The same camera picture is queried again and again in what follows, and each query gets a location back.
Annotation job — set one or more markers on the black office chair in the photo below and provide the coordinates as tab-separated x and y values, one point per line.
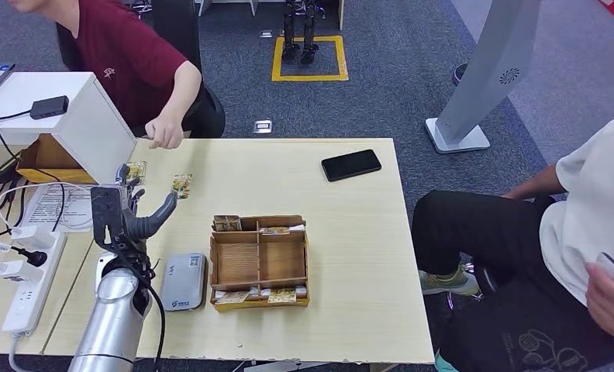
183	41

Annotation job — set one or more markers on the grey card reader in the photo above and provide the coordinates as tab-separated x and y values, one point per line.
183	282

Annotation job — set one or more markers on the wooden card organizer box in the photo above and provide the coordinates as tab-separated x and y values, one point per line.
260	262

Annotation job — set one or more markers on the large silver floor socket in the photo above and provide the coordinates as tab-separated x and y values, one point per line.
262	127

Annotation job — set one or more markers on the person's forearm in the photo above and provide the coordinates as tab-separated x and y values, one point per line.
540	182
183	92

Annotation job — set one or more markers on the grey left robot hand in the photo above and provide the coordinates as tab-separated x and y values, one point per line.
137	226

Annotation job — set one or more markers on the brown card stack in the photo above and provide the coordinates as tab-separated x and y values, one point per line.
227	223

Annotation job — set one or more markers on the grey kiosk stand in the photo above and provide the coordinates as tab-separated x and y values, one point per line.
487	67

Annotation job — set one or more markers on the large white charger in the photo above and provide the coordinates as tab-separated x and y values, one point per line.
31	238

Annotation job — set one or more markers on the yellow green patterned card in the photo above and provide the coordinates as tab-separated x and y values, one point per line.
138	172
182	186

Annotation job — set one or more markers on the yellow card in slot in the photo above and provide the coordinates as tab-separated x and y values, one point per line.
275	230

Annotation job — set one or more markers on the black round object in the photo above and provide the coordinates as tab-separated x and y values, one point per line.
459	74

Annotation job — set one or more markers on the black smartphone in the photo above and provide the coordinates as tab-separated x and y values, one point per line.
351	165

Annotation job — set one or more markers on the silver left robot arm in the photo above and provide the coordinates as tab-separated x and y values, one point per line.
109	318

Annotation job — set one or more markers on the white riser box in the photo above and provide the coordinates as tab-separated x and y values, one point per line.
81	128

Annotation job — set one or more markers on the small white charger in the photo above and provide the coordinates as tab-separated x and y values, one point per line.
15	271

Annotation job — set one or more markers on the green sneaker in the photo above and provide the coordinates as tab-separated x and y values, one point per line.
448	282

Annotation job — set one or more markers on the white table frame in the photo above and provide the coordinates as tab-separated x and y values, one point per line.
225	5

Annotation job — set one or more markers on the white power strip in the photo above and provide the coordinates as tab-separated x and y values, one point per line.
30	303

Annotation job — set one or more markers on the black humanoid robot legs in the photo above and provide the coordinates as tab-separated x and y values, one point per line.
291	31

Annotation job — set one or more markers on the black power plug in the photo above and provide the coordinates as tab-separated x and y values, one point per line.
36	258

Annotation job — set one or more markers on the bright yellow key card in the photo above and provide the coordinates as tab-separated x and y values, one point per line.
282	295

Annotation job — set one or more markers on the person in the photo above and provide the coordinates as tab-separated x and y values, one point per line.
127	56
579	231

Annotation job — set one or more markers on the yellow floor tape square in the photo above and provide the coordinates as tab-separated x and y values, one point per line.
310	78

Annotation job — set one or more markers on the small silver floor socket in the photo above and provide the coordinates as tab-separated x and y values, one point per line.
266	34

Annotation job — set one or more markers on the teal sneaker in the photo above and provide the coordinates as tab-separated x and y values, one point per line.
444	363

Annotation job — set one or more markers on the black adapter box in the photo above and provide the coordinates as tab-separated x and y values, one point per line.
49	107

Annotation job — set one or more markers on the printed paper sheet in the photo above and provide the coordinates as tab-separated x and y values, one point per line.
47	208

